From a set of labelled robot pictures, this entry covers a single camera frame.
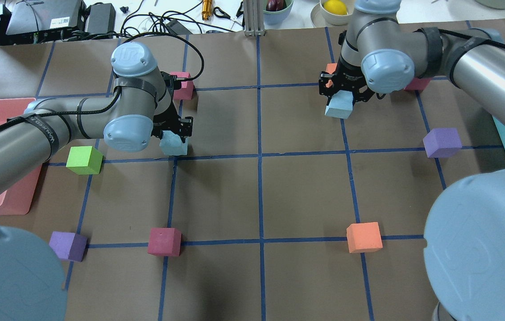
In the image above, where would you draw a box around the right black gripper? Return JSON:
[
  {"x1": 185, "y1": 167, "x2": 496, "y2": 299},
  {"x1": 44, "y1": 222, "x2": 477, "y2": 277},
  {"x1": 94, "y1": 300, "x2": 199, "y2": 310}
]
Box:
[{"x1": 319, "y1": 62, "x2": 376, "y2": 103}]

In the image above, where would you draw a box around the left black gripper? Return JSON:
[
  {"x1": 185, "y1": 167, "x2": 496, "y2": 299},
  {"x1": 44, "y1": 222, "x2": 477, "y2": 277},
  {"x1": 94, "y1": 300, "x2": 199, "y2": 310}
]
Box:
[{"x1": 152, "y1": 74, "x2": 194, "y2": 143}]

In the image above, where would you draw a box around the light blue foam block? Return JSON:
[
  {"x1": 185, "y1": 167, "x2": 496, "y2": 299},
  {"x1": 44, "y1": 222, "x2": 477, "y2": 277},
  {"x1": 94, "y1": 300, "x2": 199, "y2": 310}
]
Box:
[
  {"x1": 324, "y1": 90, "x2": 354, "y2": 119},
  {"x1": 159, "y1": 131, "x2": 190, "y2": 156}
]

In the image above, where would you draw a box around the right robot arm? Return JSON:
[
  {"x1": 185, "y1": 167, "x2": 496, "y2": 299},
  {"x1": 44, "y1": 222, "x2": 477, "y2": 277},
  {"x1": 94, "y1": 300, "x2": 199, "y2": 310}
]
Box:
[{"x1": 319, "y1": 0, "x2": 505, "y2": 321}]

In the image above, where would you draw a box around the orange foam block far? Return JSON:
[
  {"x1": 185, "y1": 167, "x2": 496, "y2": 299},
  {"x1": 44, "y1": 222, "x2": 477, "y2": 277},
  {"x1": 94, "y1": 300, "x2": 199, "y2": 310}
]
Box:
[{"x1": 325, "y1": 63, "x2": 337, "y2": 88}]

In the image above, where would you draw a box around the orange foam block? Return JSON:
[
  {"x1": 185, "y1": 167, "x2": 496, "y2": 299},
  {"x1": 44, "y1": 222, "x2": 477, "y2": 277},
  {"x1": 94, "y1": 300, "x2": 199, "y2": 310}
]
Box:
[
  {"x1": 325, "y1": 63, "x2": 337, "y2": 88},
  {"x1": 346, "y1": 222, "x2": 383, "y2": 254}
]

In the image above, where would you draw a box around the pink foam block far left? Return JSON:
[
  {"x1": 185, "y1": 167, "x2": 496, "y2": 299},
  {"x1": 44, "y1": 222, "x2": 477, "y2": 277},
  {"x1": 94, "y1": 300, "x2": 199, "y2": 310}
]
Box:
[{"x1": 170, "y1": 72, "x2": 194, "y2": 100}]

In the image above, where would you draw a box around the bowl with yellow lemon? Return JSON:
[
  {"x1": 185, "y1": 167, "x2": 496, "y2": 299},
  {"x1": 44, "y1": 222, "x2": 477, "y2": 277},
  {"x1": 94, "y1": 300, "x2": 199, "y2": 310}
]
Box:
[{"x1": 311, "y1": 0, "x2": 355, "y2": 27}]

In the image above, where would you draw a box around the pink foam block far right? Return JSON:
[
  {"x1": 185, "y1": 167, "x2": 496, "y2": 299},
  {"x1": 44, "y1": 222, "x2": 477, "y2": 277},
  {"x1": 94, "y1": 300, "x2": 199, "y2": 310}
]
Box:
[{"x1": 404, "y1": 78, "x2": 432, "y2": 91}]

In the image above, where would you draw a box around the green foam block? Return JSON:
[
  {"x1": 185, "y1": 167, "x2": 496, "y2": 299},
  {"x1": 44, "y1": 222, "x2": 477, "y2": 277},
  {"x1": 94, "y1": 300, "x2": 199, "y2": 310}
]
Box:
[{"x1": 66, "y1": 146, "x2": 103, "y2": 175}]

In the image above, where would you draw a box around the green bowl with fruit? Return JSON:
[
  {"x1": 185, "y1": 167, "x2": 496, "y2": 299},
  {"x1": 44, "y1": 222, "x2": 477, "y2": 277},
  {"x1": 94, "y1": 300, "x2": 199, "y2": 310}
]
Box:
[{"x1": 262, "y1": 0, "x2": 294, "y2": 25}]

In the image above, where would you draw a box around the purple foam block right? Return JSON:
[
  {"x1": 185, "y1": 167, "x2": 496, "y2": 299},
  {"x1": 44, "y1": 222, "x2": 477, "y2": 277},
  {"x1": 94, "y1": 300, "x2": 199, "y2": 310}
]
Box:
[{"x1": 422, "y1": 128, "x2": 463, "y2": 158}]

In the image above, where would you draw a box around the purple foam block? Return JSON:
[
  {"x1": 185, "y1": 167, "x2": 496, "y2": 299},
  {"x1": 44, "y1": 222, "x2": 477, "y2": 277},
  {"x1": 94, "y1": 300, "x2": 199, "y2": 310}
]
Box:
[
  {"x1": 422, "y1": 128, "x2": 463, "y2": 158},
  {"x1": 49, "y1": 231, "x2": 88, "y2": 262}
]

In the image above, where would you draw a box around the dark pink foam block near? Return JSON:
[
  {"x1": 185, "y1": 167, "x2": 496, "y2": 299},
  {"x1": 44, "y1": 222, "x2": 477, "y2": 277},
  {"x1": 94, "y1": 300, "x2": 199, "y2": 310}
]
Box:
[{"x1": 147, "y1": 227, "x2": 182, "y2": 257}]

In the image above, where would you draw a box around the black power adapter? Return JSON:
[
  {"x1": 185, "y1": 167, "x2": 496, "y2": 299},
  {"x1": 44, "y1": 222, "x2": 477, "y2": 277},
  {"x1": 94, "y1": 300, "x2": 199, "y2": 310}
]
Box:
[{"x1": 85, "y1": 3, "x2": 116, "y2": 34}]

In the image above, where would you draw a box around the orange foam block near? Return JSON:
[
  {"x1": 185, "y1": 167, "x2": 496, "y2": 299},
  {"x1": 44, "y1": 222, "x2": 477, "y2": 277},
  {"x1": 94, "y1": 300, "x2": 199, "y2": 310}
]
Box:
[{"x1": 346, "y1": 222, "x2": 383, "y2": 254}]

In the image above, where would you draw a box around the purple foam block left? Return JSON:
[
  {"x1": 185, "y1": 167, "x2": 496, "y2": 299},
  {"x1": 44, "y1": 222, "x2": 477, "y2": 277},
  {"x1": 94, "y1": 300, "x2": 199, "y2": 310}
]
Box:
[{"x1": 49, "y1": 231, "x2": 88, "y2": 262}]

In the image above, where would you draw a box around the pink plastic tray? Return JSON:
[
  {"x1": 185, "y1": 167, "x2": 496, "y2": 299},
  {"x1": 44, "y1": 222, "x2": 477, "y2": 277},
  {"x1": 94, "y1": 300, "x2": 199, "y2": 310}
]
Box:
[{"x1": 0, "y1": 98, "x2": 41, "y2": 215}]

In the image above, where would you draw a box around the aluminium frame post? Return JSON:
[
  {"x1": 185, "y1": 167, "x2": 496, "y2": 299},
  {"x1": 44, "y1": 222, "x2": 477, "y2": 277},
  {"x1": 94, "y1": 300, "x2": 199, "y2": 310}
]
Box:
[{"x1": 242, "y1": 0, "x2": 265, "y2": 37}]

